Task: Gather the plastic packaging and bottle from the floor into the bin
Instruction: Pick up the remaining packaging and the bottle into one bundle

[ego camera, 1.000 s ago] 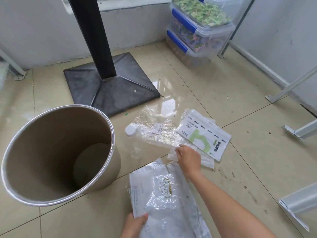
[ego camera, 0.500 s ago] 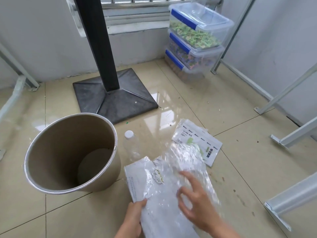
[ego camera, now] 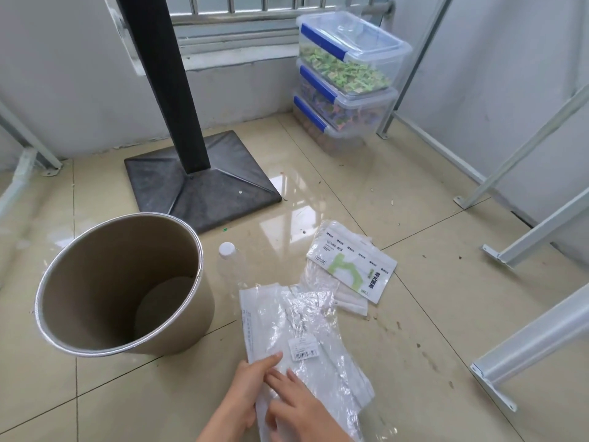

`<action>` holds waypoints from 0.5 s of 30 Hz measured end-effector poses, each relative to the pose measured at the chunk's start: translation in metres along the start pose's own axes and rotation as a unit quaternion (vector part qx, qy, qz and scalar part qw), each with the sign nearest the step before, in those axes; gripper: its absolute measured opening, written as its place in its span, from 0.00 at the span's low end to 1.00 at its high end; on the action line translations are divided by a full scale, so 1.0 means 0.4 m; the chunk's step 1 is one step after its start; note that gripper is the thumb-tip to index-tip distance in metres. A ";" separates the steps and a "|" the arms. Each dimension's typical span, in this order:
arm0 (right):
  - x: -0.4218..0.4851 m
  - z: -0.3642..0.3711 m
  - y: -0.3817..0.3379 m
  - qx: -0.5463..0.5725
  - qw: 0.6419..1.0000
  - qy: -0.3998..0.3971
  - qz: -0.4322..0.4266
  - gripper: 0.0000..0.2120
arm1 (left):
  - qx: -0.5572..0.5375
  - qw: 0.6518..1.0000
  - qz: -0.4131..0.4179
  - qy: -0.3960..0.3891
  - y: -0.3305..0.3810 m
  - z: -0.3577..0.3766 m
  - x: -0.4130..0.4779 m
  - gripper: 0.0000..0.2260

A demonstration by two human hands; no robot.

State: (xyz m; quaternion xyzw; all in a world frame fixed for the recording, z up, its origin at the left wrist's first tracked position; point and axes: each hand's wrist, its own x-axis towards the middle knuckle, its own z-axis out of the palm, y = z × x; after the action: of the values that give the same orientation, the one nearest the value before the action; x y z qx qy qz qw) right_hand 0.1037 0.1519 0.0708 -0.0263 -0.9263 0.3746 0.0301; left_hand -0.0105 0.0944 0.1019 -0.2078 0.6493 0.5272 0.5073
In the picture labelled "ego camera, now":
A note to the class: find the person's right hand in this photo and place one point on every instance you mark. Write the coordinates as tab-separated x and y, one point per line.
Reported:
306	409

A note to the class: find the person's left hand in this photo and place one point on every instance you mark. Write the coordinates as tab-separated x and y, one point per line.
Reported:
239	391

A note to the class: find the person's left thumb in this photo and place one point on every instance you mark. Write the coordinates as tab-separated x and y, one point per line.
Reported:
267	361

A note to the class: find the person's right middle finger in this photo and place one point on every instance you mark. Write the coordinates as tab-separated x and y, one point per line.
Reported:
297	381

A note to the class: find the person's right thumb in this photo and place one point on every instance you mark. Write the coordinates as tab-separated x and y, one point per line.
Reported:
275	413

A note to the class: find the large crinkled clear plastic bag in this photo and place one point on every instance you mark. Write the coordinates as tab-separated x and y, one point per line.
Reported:
317	363

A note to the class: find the person's left forearm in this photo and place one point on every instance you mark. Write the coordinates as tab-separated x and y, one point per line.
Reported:
216	429

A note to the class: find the small clear plastic bag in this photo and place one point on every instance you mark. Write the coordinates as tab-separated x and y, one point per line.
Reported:
322	283

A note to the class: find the clear plastic bottle, white cap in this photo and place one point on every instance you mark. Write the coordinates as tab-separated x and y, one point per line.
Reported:
230	271

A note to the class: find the white pouch with green print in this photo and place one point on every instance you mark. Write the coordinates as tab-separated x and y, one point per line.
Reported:
352	266

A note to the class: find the brown cardboard drum, metal rim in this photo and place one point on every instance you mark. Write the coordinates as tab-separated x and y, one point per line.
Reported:
115	289

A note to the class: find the black square metal base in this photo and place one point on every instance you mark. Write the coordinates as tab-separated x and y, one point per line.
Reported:
216	193

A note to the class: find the clear storage box, brown contents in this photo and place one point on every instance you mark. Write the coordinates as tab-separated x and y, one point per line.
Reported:
343	138

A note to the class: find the pile of mixed-colour packets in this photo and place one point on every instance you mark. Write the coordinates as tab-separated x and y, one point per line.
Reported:
349	115

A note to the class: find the clear storage box, mixed-colour contents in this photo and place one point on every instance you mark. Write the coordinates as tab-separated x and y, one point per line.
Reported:
363	103

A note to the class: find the black square pole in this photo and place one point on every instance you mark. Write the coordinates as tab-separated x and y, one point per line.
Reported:
165	82

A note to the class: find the pile of green packets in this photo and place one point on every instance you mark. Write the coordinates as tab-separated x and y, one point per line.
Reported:
349	68

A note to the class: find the white plastic pipe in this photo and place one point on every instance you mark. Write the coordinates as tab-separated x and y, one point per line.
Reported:
16	181

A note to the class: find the clear storage box, green contents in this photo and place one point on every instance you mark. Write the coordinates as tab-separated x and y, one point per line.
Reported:
368	45

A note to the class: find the metal window grille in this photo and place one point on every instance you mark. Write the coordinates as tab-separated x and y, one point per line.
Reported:
239	18

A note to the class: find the white metal frame bar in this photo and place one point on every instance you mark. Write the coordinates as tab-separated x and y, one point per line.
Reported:
533	340
437	147
27	135
538	232
524	147
416	64

